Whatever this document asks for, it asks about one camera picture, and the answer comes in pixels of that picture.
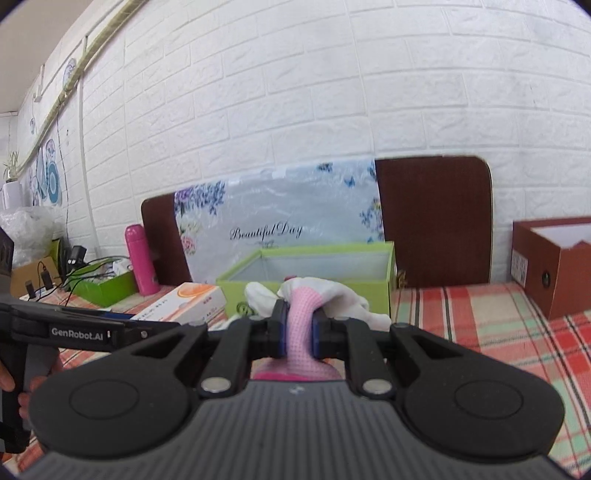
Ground person left hand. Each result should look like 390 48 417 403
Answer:
0 359 63 432

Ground floral plastic bedding bag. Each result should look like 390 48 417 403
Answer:
173 159 385 283

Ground orange medicine box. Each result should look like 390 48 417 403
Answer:
132 282 228 326

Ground green cardboard shoe box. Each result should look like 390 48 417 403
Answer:
215 242 394 315

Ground brown cardboard box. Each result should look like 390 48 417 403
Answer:
510 217 591 320

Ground pink thermos bottle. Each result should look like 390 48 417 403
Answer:
124 224 160 296

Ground white pink sock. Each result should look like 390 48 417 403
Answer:
245 277 392 382

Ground black charger cables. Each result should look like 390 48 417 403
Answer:
25 244 133 305

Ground dark brown wooden headboard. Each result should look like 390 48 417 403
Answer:
141 156 493 286

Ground plaid bed sheet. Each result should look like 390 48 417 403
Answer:
18 281 591 478

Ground small green tray box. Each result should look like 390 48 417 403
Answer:
71 272 138 307

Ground white plastic bag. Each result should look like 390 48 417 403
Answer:
1 206 63 268

